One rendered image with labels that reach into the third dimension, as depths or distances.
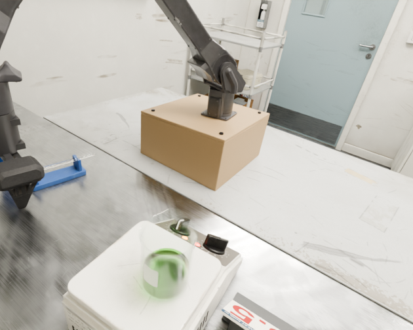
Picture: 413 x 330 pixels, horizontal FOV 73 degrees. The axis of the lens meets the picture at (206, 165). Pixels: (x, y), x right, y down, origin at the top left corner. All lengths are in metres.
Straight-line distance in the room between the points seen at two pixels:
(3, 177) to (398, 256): 0.64
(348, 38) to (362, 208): 2.55
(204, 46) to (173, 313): 0.44
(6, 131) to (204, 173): 0.34
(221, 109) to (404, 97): 2.65
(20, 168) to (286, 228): 0.44
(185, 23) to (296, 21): 2.73
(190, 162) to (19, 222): 0.31
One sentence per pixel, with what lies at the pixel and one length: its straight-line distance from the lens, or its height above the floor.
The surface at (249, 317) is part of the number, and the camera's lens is 0.39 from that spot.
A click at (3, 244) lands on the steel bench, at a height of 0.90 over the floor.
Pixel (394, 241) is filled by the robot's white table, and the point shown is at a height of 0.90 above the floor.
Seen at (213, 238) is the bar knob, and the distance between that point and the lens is 0.39.
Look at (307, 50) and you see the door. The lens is 3.20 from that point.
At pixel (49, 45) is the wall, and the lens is 1.79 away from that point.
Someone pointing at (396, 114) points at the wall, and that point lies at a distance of 3.18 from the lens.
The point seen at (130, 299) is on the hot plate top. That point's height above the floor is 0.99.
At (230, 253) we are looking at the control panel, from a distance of 0.41.
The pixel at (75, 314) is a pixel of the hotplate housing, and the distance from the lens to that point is 0.34.
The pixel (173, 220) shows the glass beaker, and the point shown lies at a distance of 0.29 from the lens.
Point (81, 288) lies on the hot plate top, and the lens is 0.32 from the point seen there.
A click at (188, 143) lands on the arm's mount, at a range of 0.57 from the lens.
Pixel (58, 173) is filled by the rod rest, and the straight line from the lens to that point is 0.61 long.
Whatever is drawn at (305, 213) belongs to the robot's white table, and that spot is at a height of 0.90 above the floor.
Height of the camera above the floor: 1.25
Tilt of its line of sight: 32 degrees down
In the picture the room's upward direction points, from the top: 9 degrees clockwise
